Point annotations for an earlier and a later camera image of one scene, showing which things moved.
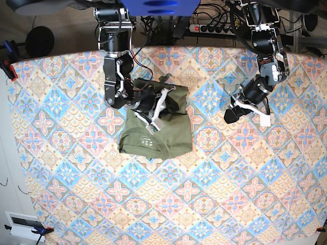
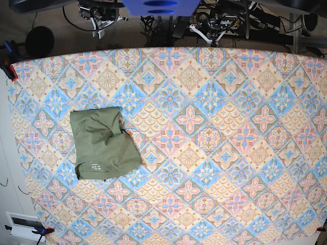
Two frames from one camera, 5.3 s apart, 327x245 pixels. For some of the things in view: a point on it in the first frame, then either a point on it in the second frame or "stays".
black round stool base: [39, 41] stays
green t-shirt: [175, 137] → [102, 149]
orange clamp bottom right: [321, 229] stays
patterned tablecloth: [243, 184] stays
